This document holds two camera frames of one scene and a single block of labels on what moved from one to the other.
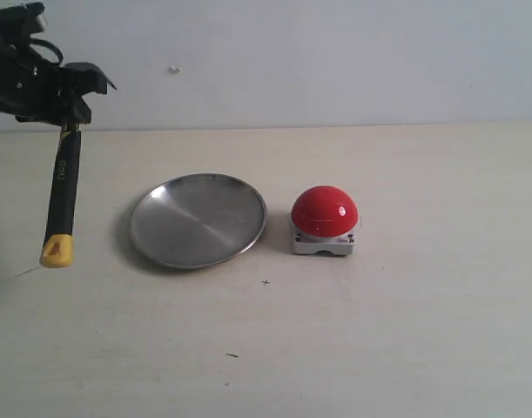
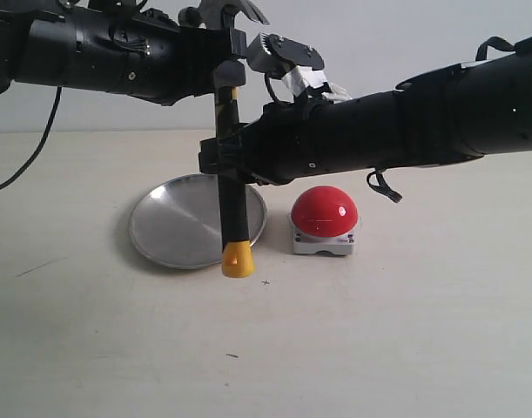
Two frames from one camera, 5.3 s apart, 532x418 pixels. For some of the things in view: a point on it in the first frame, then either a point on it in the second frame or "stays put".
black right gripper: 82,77 -> 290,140
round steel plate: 197,220 stays put
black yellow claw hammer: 57,246 -> 229,75
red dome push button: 324,219 stays put
